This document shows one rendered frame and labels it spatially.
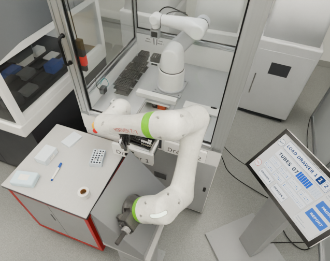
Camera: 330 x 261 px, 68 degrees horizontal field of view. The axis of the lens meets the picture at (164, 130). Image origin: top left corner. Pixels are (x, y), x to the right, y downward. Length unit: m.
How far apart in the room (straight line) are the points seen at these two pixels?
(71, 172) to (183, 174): 0.87
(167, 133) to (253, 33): 0.53
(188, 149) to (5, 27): 1.24
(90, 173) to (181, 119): 0.97
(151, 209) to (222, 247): 1.28
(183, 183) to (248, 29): 0.72
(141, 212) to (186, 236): 1.19
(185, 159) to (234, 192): 1.51
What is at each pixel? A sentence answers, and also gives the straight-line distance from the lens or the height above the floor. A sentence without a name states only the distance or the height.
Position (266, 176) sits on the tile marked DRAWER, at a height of 1.00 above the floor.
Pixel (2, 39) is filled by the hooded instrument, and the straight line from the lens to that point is 1.75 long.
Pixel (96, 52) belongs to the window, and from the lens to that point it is 1.46.
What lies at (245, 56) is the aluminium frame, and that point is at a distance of 1.16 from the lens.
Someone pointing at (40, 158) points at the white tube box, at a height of 0.81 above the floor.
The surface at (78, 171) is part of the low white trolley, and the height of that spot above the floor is 0.76.
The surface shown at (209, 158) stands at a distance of 1.66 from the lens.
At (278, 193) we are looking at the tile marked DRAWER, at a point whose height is 1.00.
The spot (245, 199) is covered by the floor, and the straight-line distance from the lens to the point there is 2.59.
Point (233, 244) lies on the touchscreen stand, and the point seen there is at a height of 0.04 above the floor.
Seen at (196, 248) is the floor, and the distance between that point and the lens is 2.30.
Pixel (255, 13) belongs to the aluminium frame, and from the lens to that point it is 1.08.
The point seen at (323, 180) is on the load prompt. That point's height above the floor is 1.16.
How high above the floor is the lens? 2.18
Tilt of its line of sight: 48 degrees down
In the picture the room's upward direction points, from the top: 3 degrees clockwise
